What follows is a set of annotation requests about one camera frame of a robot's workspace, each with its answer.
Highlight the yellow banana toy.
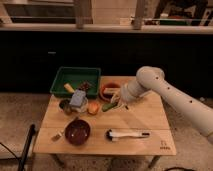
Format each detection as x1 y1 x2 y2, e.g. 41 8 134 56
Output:
64 83 75 93

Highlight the wooden folding table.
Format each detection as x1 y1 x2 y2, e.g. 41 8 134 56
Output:
32 75 178 169

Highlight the dark purple bowl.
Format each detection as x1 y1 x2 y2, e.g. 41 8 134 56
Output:
65 119 91 146

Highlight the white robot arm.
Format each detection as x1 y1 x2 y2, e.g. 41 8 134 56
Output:
111 66 213 145

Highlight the orange bowl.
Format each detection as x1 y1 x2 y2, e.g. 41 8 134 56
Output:
99 82 120 102

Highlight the small wooden block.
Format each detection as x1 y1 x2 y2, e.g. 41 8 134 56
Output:
51 132 63 141

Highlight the green plastic tray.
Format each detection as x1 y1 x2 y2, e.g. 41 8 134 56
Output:
50 67 101 99

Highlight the orange fruit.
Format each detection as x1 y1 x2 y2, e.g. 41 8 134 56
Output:
87 102 100 115

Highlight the dark berries cluster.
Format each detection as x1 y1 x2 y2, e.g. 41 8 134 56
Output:
78 82 91 91

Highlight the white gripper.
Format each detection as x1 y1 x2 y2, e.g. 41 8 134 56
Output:
110 83 137 109

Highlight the white black handled tool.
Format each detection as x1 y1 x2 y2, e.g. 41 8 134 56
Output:
106 130 150 141

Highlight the tan block in bowl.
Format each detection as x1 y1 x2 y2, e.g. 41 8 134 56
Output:
103 88 119 95

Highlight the dark round cup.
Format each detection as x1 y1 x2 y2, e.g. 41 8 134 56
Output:
59 99 72 115

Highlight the black pole stand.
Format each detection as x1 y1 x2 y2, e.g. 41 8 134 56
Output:
18 124 36 171

